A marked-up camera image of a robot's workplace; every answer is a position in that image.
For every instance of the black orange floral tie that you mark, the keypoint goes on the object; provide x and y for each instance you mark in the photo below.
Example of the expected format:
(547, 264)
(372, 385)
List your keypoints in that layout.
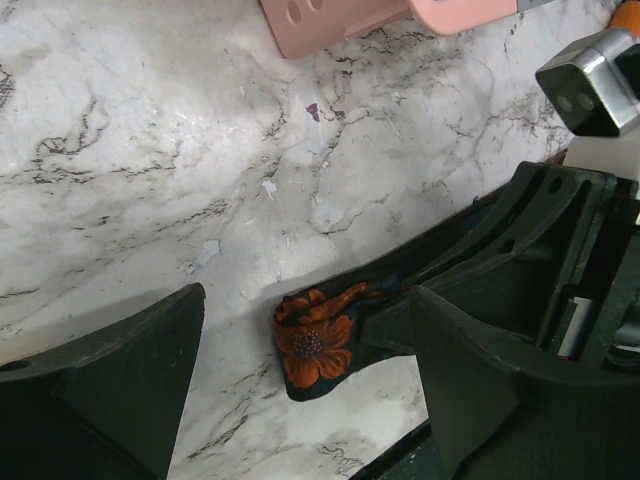
(326, 332)

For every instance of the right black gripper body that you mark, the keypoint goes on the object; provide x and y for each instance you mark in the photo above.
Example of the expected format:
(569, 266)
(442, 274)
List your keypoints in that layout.
(580, 233)

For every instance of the orange handle screwdriver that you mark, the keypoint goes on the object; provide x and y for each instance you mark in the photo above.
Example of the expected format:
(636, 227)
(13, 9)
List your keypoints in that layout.
(628, 16)

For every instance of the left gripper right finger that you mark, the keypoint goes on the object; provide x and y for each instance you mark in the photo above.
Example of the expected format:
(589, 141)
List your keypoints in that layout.
(501, 409)

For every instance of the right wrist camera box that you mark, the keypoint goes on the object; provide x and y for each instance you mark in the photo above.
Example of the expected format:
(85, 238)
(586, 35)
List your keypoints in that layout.
(593, 83)

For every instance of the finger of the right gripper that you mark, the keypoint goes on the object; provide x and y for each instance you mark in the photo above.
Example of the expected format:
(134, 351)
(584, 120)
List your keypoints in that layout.
(482, 274)

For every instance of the black metal base rail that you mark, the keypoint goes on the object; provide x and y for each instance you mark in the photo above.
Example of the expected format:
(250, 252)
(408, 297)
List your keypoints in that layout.
(414, 456)

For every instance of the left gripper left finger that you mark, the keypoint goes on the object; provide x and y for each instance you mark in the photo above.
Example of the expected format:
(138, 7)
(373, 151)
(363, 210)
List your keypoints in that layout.
(107, 405)

